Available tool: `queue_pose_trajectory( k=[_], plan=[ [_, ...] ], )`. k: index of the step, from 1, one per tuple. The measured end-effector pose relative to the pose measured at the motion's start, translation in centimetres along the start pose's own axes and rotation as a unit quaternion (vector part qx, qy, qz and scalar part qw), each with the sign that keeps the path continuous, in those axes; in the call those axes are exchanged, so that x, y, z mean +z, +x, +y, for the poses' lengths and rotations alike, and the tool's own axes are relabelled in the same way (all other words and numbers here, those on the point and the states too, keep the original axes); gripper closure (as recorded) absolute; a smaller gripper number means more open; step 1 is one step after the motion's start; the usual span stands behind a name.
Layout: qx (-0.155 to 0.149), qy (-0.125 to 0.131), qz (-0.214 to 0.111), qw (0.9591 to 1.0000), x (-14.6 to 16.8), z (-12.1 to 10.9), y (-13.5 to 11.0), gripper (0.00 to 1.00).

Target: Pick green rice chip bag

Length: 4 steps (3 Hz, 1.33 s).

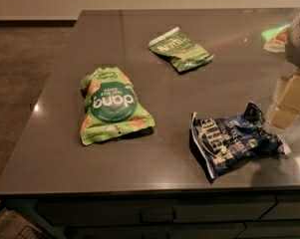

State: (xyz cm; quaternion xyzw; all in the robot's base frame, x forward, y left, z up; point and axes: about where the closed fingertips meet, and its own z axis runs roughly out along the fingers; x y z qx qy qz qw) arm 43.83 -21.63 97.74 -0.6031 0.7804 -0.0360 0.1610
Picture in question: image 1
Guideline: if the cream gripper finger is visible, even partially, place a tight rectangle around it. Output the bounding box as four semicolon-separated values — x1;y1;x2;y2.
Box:
268;69;300;128

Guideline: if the blue Kettle chip bag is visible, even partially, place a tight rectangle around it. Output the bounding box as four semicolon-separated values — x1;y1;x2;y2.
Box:
189;102;291;179

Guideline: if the green Dang rice chip bag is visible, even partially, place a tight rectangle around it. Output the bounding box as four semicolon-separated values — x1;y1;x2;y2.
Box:
80;67;155;145

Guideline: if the green Kettle chip bag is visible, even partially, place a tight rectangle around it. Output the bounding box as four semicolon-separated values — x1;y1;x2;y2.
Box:
149;27;213;73

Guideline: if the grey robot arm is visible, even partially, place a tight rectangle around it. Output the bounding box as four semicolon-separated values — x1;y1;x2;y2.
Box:
267;12;300;128

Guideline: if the grey cabinet drawer front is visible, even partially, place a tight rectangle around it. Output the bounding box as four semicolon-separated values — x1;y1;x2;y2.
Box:
37;196;275;227

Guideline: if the black wire rack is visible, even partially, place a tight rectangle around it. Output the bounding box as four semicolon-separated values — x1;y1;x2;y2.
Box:
14;226;51;239

